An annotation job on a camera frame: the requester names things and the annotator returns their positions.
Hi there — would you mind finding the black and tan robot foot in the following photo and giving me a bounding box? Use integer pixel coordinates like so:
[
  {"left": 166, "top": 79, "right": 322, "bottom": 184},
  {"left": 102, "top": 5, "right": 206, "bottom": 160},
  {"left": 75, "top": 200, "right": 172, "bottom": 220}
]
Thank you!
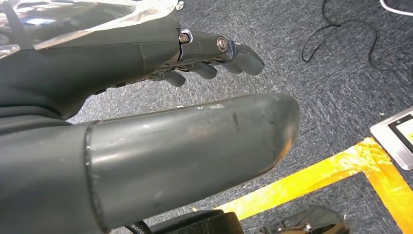
[{"left": 258, "top": 206, "right": 351, "bottom": 234}]

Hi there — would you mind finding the clear plastic film wrap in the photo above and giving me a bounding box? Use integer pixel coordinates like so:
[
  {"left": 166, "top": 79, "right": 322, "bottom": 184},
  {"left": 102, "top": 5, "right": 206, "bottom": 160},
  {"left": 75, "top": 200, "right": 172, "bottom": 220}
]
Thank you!
[{"left": 0, "top": 0, "right": 179, "bottom": 60}]

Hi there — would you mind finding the black floor cable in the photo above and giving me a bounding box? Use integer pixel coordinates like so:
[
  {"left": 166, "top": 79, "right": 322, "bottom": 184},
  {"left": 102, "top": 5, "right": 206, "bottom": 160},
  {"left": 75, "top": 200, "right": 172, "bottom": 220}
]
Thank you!
[{"left": 301, "top": 0, "right": 413, "bottom": 72}]

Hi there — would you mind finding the white floor cable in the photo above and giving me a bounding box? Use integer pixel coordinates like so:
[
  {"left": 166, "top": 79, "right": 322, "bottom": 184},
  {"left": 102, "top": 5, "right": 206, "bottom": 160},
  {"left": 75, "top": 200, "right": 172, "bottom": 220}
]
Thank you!
[{"left": 379, "top": 0, "right": 413, "bottom": 17}]

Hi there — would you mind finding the black printed cable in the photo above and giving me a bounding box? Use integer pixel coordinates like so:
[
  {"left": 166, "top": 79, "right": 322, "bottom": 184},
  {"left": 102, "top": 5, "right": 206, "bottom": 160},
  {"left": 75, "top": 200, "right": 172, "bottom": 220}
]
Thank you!
[{"left": 124, "top": 220, "right": 152, "bottom": 234}]

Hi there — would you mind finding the yellow floor tape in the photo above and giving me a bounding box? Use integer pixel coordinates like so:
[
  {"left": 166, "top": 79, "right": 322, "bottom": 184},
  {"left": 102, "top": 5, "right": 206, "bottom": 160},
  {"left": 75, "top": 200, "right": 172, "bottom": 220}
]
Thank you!
[{"left": 193, "top": 137, "right": 413, "bottom": 234}]

